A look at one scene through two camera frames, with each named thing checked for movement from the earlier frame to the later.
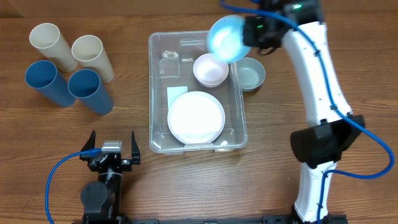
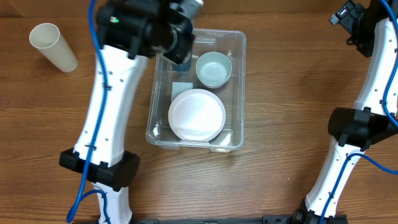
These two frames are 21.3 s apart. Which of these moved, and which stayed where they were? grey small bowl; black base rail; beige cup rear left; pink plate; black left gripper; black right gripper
Moved: black left gripper; grey small bowl; black right gripper
Stayed: pink plate; beige cup rear left; black base rail
